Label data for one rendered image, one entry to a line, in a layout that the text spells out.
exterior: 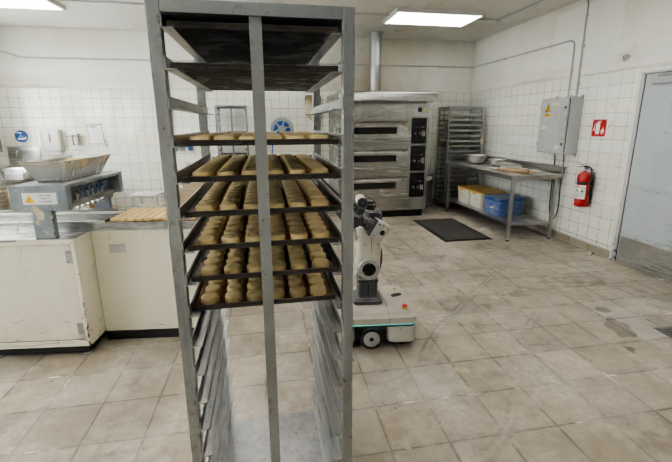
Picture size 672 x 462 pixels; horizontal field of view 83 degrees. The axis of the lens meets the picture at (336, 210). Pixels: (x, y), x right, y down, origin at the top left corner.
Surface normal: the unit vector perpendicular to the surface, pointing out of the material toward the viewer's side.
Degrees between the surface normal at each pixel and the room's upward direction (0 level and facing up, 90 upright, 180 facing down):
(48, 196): 90
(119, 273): 90
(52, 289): 90
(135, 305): 90
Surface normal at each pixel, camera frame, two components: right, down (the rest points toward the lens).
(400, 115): 0.17, 0.22
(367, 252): 0.07, 0.40
